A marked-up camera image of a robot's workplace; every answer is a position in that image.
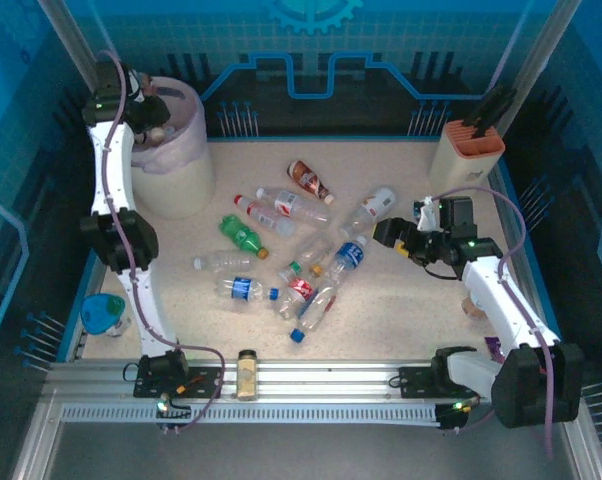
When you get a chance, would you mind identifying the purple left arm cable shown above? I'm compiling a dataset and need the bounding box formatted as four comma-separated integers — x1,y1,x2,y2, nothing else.
98,48,227,436

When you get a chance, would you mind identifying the glass spice jar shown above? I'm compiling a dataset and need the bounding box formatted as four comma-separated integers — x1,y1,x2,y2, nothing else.
235,349,260,401

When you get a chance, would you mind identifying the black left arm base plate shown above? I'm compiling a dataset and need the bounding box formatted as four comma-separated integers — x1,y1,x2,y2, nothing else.
133,363,228,400

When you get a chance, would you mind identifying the clear bottle blue cap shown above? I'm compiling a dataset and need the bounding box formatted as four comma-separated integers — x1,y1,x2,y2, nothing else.
288,284,338,345

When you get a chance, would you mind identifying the cream knife block orange top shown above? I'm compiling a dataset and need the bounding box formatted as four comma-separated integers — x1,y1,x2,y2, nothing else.
428,119,506,196

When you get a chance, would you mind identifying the clear bottle red white label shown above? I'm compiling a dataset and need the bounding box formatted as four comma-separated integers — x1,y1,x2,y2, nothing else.
255,186,331,230

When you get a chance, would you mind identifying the white trash bin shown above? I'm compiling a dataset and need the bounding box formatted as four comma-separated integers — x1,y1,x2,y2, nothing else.
128,74,210,175

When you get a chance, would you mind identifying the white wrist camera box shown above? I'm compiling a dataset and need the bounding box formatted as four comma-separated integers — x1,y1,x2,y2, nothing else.
127,72,150,104
411,197,441,232

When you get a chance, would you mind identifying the blue label bottle white cap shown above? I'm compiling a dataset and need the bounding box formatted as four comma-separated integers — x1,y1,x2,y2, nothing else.
325,234,370,289

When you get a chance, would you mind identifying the blue green plastic container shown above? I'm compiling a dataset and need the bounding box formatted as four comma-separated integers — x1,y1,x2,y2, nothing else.
79,293,127,337

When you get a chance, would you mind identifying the white slotted cable duct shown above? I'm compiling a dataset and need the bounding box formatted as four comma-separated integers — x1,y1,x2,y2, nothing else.
59,403,445,427

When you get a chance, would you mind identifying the cream plastic bin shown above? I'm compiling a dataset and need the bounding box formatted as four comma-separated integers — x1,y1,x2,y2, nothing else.
130,147,217,221

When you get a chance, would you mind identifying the black knife handle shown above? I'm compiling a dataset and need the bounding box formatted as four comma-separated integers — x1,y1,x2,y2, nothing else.
463,102,497,129
473,84,518,139

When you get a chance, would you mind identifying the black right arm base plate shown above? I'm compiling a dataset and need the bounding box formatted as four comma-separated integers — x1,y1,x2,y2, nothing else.
398,365,490,400

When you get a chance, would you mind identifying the brown copper label plastic bottle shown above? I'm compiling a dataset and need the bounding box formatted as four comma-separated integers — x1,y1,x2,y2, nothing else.
286,159,336,206

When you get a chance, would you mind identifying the purple candy bag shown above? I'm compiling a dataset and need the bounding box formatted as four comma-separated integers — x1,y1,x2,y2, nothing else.
484,335,507,364

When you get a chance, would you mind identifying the aluminium frame rail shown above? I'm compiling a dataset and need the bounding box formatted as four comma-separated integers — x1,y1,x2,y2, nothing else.
43,357,585,401

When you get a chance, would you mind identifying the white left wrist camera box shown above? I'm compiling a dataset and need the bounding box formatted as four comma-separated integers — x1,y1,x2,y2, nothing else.
127,72,150,104

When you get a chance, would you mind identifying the red cola label plastic bottle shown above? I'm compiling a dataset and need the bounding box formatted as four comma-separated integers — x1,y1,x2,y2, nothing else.
275,264,325,321

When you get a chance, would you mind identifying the green plastic bottle orange cap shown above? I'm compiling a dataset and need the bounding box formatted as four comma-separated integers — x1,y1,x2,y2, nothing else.
217,213,271,261

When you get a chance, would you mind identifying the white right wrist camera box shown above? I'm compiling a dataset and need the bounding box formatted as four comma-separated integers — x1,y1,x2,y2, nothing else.
411,197,441,232

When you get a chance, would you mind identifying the aluminium frame post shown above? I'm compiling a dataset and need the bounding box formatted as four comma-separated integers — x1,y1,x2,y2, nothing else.
35,0,107,94
510,0,582,96

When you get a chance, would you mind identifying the red cap pink label bottle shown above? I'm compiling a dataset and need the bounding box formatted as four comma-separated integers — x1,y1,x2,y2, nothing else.
233,193,298,239

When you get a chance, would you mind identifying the white orange label plastic bottle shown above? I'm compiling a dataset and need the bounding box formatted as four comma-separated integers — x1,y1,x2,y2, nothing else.
339,185,398,240

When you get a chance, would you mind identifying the tan round object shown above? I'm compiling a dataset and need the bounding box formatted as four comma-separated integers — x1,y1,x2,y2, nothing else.
460,295,488,321

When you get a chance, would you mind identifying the clear plain bottle white cap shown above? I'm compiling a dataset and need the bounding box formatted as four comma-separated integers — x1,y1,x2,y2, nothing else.
191,249,257,274

